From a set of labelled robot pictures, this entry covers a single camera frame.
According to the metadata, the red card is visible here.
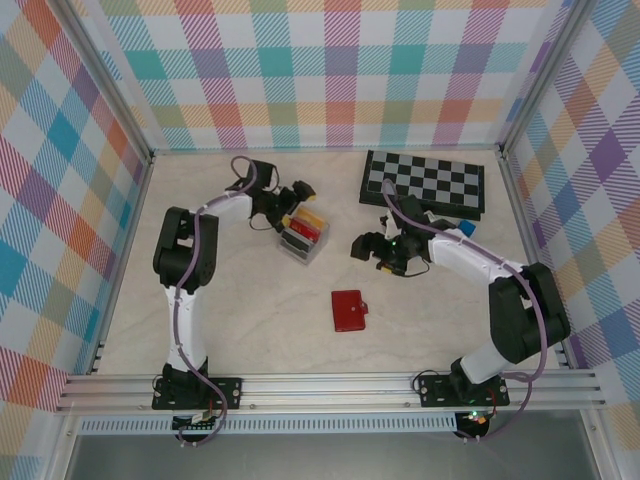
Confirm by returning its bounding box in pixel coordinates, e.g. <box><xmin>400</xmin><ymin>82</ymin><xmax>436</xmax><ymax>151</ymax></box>
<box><xmin>291</xmin><ymin>216</ymin><xmax>322</xmax><ymax>240</ymax></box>

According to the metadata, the grey striped card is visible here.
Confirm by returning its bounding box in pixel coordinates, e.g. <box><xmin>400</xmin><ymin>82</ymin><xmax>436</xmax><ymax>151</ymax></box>
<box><xmin>279</xmin><ymin>227</ymin><xmax>315</xmax><ymax>262</ymax></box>

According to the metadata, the clear plastic card box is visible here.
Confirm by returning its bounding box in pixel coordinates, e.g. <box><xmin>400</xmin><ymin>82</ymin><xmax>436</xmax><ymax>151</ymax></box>
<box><xmin>278</xmin><ymin>206</ymin><xmax>333</xmax><ymax>267</ymax></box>

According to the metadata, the red leather card holder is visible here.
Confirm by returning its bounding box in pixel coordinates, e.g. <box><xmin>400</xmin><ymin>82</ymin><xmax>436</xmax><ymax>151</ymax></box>
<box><xmin>331</xmin><ymin>288</ymin><xmax>372</xmax><ymax>334</ymax></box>

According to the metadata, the black grey folding chessboard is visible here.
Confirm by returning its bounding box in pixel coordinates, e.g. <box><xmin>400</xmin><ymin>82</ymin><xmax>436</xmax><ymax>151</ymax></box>
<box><xmin>358</xmin><ymin>149</ymin><xmax>485</xmax><ymax>222</ymax></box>

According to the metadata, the aluminium right side rail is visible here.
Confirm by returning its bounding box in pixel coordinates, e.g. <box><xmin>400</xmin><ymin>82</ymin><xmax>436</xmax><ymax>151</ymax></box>
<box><xmin>499</xmin><ymin>149</ymin><xmax>574</xmax><ymax>371</ymax></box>

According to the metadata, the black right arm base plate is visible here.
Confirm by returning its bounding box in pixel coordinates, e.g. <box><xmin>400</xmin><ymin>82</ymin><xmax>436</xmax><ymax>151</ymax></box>
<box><xmin>416</xmin><ymin>373</ymin><xmax>510</xmax><ymax>409</ymax></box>

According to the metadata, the aluminium mounting rail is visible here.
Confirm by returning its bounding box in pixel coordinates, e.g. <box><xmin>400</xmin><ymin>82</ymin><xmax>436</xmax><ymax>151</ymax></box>
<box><xmin>54</xmin><ymin>369</ymin><xmax>609</xmax><ymax>414</ymax></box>

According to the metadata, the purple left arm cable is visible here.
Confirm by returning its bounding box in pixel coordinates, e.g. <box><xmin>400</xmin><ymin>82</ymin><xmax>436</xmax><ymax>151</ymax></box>
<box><xmin>169</xmin><ymin>156</ymin><xmax>261</xmax><ymax>446</ymax></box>

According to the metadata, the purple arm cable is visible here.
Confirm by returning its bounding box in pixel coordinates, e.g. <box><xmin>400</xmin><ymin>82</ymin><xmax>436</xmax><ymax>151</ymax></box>
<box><xmin>382</xmin><ymin>178</ymin><xmax>549</xmax><ymax>444</ymax></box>
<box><xmin>169</xmin><ymin>156</ymin><xmax>261</xmax><ymax>446</ymax></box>

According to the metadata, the aluminium left side rail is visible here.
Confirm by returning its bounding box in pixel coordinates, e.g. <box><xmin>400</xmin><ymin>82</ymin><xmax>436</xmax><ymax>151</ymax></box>
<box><xmin>87</xmin><ymin>154</ymin><xmax>156</xmax><ymax>376</ymax></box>

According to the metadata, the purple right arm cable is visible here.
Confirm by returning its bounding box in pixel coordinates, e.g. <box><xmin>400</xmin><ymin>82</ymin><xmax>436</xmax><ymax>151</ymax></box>
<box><xmin>382</xmin><ymin>178</ymin><xmax>549</xmax><ymax>444</ymax></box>

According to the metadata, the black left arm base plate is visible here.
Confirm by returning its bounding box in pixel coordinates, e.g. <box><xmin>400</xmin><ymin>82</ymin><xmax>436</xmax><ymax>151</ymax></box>
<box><xmin>152</xmin><ymin>375</ymin><xmax>245</xmax><ymax>411</ymax></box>

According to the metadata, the slotted grey cable duct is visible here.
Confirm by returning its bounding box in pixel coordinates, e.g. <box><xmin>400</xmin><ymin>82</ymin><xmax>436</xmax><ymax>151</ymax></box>
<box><xmin>78</xmin><ymin>418</ymin><xmax>459</xmax><ymax>435</ymax></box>

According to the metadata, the aluminium left frame post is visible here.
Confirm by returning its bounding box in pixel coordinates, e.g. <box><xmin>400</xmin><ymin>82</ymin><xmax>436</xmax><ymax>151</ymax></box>
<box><xmin>58</xmin><ymin>0</ymin><xmax>156</xmax><ymax>166</ymax></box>

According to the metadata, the aluminium frame post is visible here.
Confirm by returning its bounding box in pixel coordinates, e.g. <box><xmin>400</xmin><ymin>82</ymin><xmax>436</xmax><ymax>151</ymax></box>
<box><xmin>58</xmin><ymin>0</ymin><xmax>156</xmax><ymax>166</ymax></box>
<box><xmin>498</xmin><ymin>0</ymin><xmax>600</xmax><ymax>159</ymax></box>

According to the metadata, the aluminium right frame post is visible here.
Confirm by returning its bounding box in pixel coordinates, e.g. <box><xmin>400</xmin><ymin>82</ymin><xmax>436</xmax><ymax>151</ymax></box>
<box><xmin>498</xmin><ymin>0</ymin><xmax>600</xmax><ymax>159</ymax></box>

